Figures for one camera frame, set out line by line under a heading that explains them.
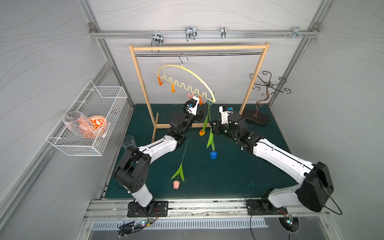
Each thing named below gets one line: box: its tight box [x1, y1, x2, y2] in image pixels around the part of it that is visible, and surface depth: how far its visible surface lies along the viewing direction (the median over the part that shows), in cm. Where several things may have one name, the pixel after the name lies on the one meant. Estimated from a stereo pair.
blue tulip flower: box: [206, 103, 217, 160], surface depth 77 cm
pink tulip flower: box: [170, 140, 188, 190], surface depth 85 cm
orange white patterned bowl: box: [88, 115, 108, 139], surface depth 68 cm
